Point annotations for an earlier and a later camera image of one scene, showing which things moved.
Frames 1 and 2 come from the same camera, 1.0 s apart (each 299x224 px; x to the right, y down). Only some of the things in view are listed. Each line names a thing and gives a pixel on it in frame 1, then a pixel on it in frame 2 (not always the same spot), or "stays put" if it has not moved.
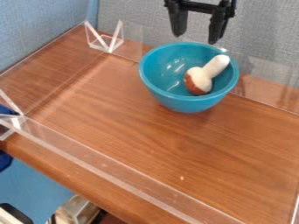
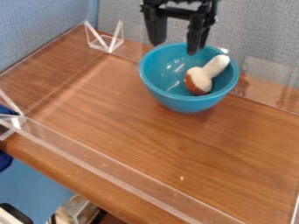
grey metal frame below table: [78, 211] stays put
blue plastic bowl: [165, 66] stays put
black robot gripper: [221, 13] to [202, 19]
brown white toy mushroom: [199, 77] stays put
